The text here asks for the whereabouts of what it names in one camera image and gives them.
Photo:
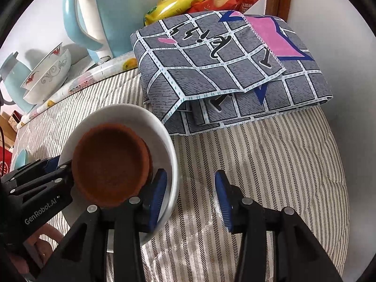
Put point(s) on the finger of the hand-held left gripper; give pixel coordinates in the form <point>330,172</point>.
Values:
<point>50,164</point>
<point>53,185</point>

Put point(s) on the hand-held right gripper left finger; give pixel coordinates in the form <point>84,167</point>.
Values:
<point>157,194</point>

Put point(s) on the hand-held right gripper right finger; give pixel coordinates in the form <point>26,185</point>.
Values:
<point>223,199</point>

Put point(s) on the small brown bowl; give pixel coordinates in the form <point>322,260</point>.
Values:
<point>150,161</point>
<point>111,164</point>

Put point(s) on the white patterned bowl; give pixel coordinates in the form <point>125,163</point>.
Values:
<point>164,152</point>

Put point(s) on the person's left hand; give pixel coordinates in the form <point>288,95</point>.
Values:
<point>44,241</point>

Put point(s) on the red paper bag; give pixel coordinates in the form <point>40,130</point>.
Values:
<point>4,161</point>

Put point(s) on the grey striped quilted blanket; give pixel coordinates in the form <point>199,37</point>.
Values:
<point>264,167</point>

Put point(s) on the fish patterned ceramic bowl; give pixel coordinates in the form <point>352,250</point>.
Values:
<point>32,77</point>

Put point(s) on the large white ceramic bowl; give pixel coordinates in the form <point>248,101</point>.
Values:
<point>55,73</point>

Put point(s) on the light blue thermos jug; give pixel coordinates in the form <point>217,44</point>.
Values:
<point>14,76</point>

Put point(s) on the rolled fruit patterned sheet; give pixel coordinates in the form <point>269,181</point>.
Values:
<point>88,76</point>

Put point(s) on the folded grey checked cloth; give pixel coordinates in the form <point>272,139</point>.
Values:
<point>205,64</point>

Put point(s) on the light blue electric kettle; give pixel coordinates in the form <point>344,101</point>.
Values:
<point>117,11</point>

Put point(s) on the yellow chip bag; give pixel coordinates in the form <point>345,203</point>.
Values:
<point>176,0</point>

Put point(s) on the red chip bag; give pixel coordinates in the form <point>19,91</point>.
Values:
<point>232,0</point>

